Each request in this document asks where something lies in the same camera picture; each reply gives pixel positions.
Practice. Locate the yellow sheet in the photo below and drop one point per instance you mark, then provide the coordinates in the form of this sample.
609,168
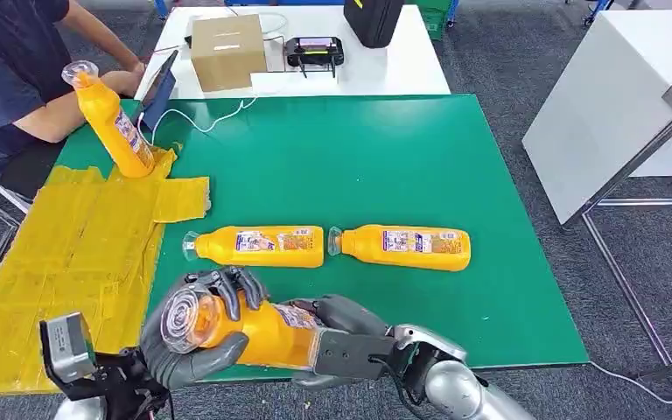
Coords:
52,249

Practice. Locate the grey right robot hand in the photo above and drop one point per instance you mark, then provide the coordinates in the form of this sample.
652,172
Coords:
347,313

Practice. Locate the black handheld controller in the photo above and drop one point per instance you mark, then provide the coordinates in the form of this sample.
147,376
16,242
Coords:
314,52

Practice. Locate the person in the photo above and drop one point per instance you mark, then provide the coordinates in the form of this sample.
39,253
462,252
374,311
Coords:
5,64

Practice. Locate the black bag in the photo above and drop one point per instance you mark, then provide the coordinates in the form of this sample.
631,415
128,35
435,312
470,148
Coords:
372,23

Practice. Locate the orange drink bottle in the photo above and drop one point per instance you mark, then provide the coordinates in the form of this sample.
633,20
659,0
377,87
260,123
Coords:
272,342
365,246
220,248
113,127

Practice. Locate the green table mat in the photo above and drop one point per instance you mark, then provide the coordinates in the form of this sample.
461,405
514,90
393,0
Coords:
342,162

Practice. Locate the blue cased tablet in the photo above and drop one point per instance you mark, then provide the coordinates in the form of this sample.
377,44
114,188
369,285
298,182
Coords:
159,95

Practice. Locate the white desk with metal frame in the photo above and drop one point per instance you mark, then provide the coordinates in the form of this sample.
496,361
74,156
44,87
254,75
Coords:
611,104

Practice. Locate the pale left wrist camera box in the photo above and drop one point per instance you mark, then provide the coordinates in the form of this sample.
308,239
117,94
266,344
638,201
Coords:
69,348

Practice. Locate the brown cardboard box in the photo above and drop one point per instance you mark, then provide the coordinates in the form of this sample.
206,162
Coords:
227,55

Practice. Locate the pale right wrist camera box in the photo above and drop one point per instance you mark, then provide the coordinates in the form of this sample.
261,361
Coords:
353,353

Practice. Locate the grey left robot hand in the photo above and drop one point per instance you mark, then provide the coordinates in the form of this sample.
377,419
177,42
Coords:
153,342

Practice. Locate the white table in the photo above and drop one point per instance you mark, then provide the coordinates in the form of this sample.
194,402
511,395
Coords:
397,69

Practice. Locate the green plastic crate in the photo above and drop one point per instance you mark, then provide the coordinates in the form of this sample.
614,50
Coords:
431,17

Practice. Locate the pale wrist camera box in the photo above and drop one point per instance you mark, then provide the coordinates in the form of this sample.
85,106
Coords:
353,353
69,348

